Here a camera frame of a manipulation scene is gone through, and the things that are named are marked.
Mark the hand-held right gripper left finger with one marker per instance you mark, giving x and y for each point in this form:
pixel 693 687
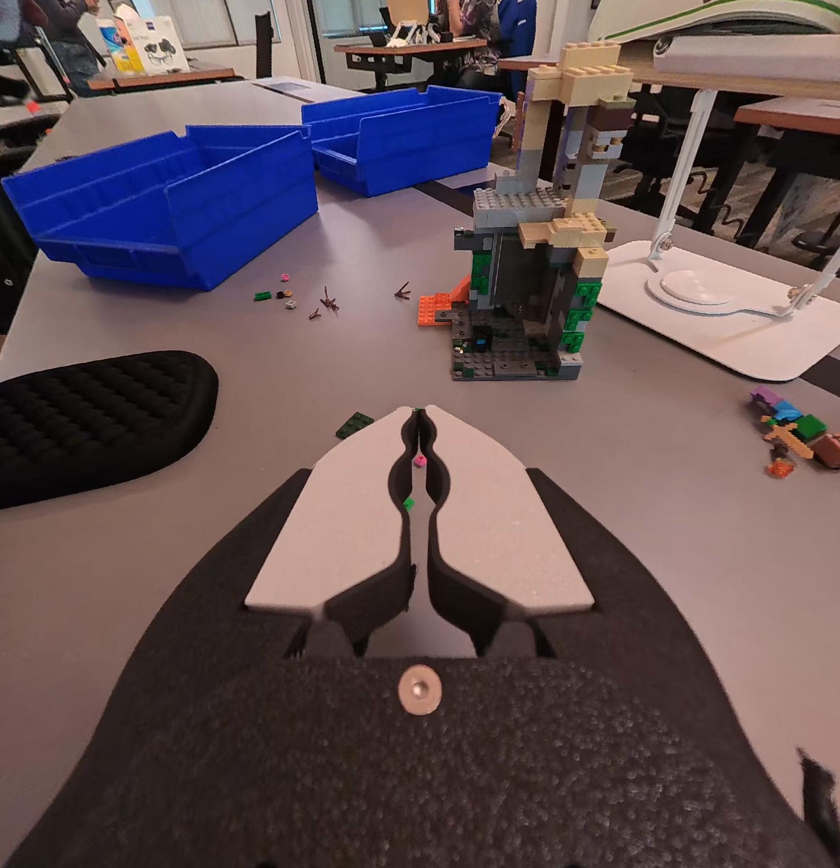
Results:
pixel 325 536

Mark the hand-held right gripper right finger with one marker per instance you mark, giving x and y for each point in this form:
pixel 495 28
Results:
pixel 515 536

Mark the dark green plate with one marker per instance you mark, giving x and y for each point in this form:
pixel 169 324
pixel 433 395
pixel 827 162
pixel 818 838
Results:
pixel 354 424

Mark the toy brick castle model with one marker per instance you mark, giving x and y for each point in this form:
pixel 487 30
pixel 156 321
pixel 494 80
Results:
pixel 522 285

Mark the blue plastic storage bin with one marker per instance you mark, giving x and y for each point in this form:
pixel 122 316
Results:
pixel 223 203
pixel 406 149

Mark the brick building instruction booklet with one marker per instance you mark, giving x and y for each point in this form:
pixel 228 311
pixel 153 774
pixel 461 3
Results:
pixel 698 17

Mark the grey adjacent desk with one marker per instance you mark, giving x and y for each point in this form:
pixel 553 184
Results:
pixel 189 102

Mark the grey side desk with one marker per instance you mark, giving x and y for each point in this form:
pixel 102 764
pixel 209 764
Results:
pixel 800 112

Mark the black wrist rest cushion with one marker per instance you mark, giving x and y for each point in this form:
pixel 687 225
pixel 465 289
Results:
pixel 88 420

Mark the wooden white book stand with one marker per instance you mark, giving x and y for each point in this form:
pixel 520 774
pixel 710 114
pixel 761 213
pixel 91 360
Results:
pixel 401 34
pixel 732 325

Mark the pile of colourful loose bricks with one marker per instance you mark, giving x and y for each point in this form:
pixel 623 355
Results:
pixel 806 434

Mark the black office chair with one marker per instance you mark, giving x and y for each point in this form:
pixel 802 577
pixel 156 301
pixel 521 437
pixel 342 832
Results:
pixel 657 149

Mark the wooden far table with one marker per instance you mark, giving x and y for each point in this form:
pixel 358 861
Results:
pixel 406 46

